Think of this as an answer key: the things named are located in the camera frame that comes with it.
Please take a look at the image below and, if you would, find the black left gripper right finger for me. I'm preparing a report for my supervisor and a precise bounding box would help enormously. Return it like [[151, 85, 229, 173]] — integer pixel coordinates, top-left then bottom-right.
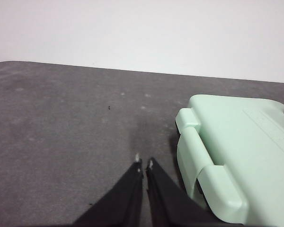
[[145, 157, 219, 225]]

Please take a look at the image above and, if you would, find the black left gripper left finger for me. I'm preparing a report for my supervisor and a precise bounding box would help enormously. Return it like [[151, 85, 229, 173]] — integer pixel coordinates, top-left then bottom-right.
[[73, 153, 144, 225]]

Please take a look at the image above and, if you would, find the mint green breakfast machine base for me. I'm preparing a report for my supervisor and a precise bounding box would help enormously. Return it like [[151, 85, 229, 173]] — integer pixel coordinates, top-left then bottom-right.
[[175, 107, 249, 224]]

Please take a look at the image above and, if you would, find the mint green hinged griddle lid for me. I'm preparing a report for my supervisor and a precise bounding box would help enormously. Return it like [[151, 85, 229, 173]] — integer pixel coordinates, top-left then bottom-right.
[[175, 94, 284, 227]]

